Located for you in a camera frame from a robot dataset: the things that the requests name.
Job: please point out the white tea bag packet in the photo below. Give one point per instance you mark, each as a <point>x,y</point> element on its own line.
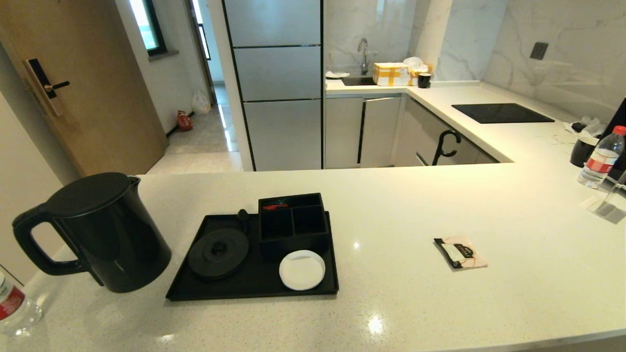
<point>462,253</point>

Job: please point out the black electric kettle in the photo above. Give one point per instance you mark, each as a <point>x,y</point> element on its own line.
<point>117,244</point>

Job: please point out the clear water bottle red cap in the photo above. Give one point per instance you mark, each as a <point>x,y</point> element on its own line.
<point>19,318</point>
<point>600,161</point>

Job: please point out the black round kettle base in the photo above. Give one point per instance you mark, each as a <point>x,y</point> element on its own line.
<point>218,254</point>

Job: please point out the small black cup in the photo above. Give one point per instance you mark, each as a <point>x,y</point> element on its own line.
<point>424,81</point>

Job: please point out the red sachet packet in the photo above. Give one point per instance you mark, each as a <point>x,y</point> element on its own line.
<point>275,207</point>

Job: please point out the black compartment organizer box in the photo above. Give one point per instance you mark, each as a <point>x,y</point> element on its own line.
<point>293,244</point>

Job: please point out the grey kitchen base cabinets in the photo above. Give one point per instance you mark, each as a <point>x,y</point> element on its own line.
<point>381,132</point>

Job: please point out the white round coaster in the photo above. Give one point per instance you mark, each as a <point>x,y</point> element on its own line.
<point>302,270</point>

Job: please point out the white shallow dish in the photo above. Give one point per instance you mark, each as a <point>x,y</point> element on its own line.
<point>337,75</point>

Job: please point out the dark kitchen sink basin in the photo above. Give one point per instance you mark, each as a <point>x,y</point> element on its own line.
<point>359,81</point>

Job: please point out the silver refrigerator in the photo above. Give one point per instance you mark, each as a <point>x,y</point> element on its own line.
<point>279,73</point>

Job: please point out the black rectangular serving tray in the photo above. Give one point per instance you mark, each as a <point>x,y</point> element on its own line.
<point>254,288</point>

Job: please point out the chrome kitchen faucet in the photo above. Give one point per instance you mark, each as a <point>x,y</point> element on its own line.
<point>365,58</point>

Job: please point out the large yellow taped carton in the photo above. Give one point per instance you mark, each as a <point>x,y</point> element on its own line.
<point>391,74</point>

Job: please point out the white plastic bag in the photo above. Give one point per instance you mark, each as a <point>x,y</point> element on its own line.
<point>201,103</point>

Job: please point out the red bag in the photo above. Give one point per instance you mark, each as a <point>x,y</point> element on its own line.
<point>185,121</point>

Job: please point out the white crumpled bag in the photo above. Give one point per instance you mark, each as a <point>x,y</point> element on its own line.
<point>413,62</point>

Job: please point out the narrow dark framed hallway window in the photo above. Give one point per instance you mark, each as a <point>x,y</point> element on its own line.
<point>201,34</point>

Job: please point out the black induction cooktop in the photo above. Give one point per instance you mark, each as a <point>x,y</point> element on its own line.
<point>501,113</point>

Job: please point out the brown wooden door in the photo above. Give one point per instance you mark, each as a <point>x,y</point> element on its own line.
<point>98,98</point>

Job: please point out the black mug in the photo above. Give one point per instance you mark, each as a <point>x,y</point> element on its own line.
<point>582,152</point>

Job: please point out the small black gadget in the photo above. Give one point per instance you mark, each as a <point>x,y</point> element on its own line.
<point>579,126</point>

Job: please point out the white crumpled tissue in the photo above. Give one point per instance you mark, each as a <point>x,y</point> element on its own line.
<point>594,128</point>

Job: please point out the black gold door lock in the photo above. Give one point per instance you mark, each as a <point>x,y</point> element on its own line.
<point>39,78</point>

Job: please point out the white tall cabinet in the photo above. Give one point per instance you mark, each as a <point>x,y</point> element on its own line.
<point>19,171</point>

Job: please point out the clear acrylic stand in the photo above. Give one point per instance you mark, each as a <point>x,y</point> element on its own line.
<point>609,210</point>

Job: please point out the dark wall socket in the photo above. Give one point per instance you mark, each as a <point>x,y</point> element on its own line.
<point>539,51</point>

